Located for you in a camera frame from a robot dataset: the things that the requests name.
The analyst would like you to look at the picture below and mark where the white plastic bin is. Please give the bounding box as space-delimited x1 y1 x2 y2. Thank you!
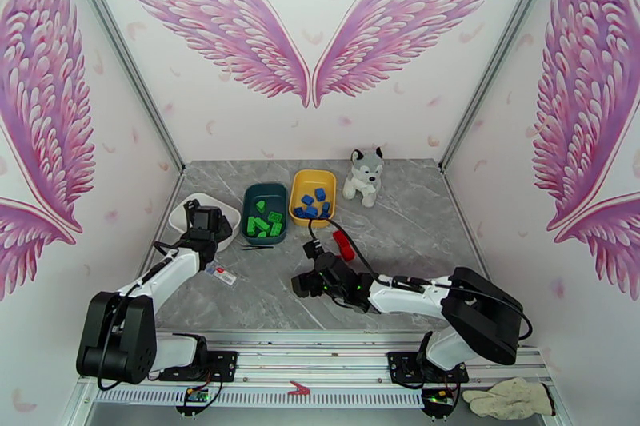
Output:
168 193 242 253

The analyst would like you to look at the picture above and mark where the clear plastic box red label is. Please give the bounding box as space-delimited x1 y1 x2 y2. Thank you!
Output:
207 261 240 289

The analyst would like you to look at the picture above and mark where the dark teal plastic bin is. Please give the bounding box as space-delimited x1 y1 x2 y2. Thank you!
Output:
239 182 290 247

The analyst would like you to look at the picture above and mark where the yellow plastic bin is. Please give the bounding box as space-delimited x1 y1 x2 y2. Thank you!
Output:
289 169 337 229

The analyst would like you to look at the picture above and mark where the grey white husky plush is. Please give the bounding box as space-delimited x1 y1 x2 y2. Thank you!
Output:
342 146 385 209

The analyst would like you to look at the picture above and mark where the white perforated strip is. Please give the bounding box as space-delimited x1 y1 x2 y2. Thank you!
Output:
94 385 426 410

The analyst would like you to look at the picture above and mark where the small circuit board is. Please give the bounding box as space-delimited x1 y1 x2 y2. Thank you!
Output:
174 387 221 416
422 387 458 418

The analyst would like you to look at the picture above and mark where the white work glove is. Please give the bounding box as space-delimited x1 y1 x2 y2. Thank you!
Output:
462 376 557 420

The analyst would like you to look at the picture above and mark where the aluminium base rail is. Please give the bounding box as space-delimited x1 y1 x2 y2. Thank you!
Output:
74 329 556 413

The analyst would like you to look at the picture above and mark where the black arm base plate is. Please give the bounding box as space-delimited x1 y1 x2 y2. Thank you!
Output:
199 350 238 383
389 350 470 386

